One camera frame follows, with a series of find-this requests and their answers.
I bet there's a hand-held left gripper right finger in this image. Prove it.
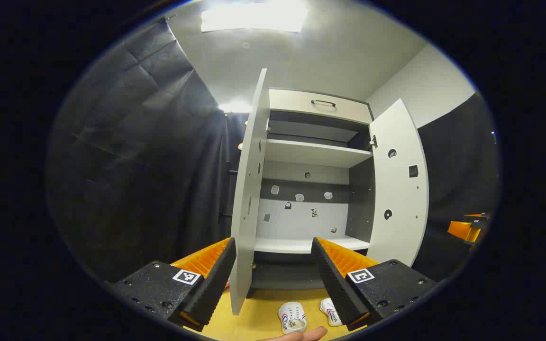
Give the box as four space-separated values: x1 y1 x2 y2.
311 236 438 332

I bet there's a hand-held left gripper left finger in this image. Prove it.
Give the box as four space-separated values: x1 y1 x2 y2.
111 237 237 332

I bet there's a white shoe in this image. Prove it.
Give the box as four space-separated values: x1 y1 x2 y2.
278 302 308 334
319 298 345 327

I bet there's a white shoe cabinet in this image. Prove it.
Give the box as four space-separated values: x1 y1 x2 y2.
249 88 375 290

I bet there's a white shoe cabinet door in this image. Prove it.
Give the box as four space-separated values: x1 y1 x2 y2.
367 99 430 267
229 69 271 315

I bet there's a black backdrop cloth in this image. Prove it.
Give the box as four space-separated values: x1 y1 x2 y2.
413 92 500 282
48 19 236 285

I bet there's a ceiling light panel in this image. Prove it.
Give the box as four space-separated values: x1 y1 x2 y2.
201 2 309 33

